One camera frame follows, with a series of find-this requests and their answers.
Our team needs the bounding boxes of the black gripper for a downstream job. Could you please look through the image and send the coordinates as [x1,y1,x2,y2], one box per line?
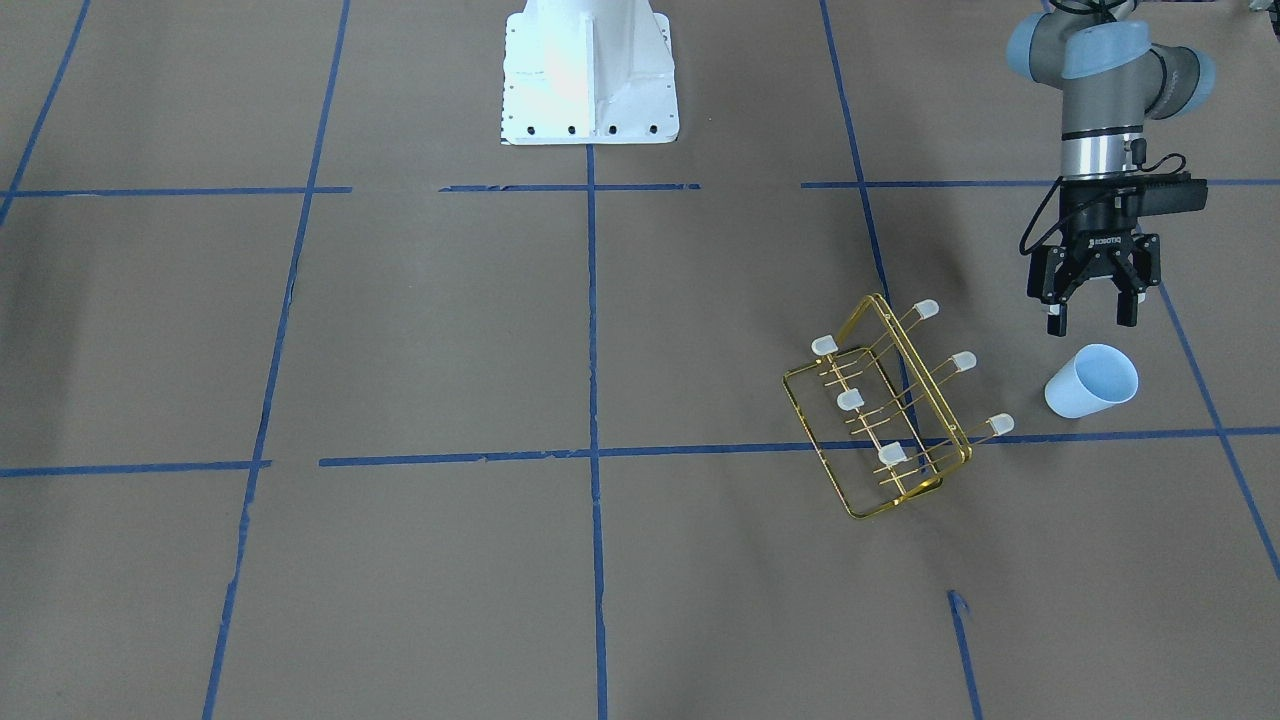
[1028,176,1161,337]

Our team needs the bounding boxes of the light blue cup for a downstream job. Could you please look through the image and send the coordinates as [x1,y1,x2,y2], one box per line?
[1044,345,1140,419]

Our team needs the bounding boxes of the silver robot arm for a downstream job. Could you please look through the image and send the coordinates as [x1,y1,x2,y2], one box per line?
[1006,1,1217,337]

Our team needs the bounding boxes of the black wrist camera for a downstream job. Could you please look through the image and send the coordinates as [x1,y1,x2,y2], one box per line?
[1135,173,1208,218]

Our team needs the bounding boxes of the gold wire cup holder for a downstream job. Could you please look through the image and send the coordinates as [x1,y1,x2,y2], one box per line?
[781,293,1016,520]

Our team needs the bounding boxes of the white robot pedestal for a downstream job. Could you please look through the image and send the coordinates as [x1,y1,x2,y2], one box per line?
[500,1,681,146]

